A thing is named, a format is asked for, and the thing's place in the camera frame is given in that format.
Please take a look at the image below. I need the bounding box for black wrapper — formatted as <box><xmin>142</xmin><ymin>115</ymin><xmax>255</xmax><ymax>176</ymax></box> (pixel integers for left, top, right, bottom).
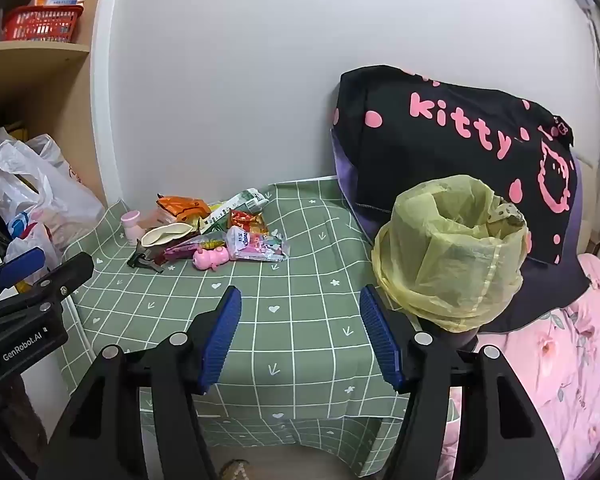
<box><xmin>126</xmin><ymin>240</ymin><xmax>166</xmax><ymax>273</ymax></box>

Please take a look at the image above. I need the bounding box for pink floral bedsheet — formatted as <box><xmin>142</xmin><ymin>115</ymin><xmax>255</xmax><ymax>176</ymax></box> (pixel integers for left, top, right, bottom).
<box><xmin>442</xmin><ymin>252</ymin><xmax>600</xmax><ymax>480</ymax></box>

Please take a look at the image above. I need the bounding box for cream plastic spoon dish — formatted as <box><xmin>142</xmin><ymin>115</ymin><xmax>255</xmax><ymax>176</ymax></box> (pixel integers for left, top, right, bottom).
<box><xmin>140</xmin><ymin>222</ymin><xmax>195</xmax><ymax>247</ymax></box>

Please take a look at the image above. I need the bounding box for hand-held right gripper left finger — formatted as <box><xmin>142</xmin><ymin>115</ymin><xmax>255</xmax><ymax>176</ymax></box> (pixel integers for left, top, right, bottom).
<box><xmin>35</xmin><ymin>285</ymin><xmax>243</xmax><ymax>480</ymax></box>

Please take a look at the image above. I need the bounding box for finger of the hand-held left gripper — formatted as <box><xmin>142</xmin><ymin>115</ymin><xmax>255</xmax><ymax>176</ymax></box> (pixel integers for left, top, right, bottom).
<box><xmin>0</xmin><ymin>249</ymin><xmax>47</xmax><ymax>307</ymax></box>
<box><xmin>0</xmin><ymin>251</ymin><xmax>95</xmax><ymax>322</ymax></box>

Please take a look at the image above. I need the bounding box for green snack packet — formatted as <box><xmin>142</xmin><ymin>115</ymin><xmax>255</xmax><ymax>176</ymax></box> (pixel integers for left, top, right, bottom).
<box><xmin>196</xmin><ymin>212</ymin><xmax>232</xmax><ymax>237</ymax></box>

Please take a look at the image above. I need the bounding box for pink cup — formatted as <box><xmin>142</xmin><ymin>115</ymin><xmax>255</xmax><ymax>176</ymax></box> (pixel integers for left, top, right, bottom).
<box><xmin>121</xmin><ymin>211</ymin><xmax>146</xmax><ymax>246</ymax></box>

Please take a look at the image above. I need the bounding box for pink and white packet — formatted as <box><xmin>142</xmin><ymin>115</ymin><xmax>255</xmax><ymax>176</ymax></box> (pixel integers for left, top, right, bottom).
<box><xmin>225</xmin><ymin>226</ymin><xmax>291</xmax><ymax>262</ymax></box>

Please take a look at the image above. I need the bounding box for dark wrapper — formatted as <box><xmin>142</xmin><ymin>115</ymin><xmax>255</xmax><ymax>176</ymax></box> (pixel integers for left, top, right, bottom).
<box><xmin>152</xmin><ymin>232</ymin><xmax>231</xmax><ymax>265</ymax></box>

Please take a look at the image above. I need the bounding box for gold and red snack packet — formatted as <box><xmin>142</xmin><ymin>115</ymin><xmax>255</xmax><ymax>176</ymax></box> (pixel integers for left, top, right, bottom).
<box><xmin>228</xmin><ymin>210</ymin><xmax>267</xmax><ymax>235</ymax></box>

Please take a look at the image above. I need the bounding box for black pillow with pink print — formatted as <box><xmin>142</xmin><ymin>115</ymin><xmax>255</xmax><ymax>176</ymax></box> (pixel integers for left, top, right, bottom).
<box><xmin>331</xmin><ymin>64</ymin><xmax>578</xmax><ymax>266</ymax></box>

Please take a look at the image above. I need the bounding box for pink wrapper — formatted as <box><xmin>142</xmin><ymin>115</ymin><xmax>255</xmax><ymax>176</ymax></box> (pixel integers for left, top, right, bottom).
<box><xmin>142</xmin><ymin>207</ymin><xmax>173</xmax><ymax>226</ymax></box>

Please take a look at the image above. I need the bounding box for red plastic basket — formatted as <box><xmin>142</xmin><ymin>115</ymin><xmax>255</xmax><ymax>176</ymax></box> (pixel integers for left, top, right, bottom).
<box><xmin>1</xmin><ymin>5</ymin><xmax>84</xmax><ymax>43</ymax></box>

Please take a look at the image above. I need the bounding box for pink toy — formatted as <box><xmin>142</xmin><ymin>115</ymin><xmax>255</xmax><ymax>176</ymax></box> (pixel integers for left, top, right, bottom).
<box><xmin>192</xmin><ymin>245</ymin><xmax>231</xmax><ymax>272</ymax></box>

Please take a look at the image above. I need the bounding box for white bag with blue print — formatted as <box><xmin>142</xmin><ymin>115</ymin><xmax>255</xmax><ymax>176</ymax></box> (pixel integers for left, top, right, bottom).
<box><xmin>5</xmin><ymin>210</ymin><xmax>65</xmax><ymax>273</ymax></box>

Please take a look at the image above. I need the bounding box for wooden shelf unit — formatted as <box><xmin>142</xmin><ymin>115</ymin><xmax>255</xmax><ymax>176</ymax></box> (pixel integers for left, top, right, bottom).
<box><xmin>0</xmin><ymin>0</ymin><xmax>112</xmax><ymax>271</ymax></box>

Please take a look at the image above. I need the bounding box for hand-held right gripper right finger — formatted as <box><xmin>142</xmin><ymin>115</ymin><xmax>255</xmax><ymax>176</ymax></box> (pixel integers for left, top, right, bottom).
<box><xmin>359</xmin><ymin>284</ymin><xmax>566</xmax><ymax>480</ymax></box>

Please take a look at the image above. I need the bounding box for white plastic bag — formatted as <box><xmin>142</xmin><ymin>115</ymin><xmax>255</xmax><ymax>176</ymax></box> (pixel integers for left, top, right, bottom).
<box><xmin>0</xmin><ymin>127</ymin><xmax>106</xmax><ymax>261</ymax></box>

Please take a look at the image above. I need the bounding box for orange snack packet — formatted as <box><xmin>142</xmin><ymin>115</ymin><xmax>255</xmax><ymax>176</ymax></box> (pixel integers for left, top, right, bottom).
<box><xmin>155</xmin><ymin>194</ymin><xmax>212</xmax><ymax>223</ymax></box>

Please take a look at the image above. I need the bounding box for green checked tablecloth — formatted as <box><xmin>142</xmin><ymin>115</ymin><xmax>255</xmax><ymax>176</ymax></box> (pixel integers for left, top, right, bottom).
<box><xmin>62</xmin><ymin>177</ymin><xmax>416</xmax><ymax>478</ymax></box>

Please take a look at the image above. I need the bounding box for yellow plastic bag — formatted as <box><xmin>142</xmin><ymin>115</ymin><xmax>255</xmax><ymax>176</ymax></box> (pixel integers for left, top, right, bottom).
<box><xmin>371</xmin><ymin>175</ymin><xmax>531</xmax><ymax>351</ymax></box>

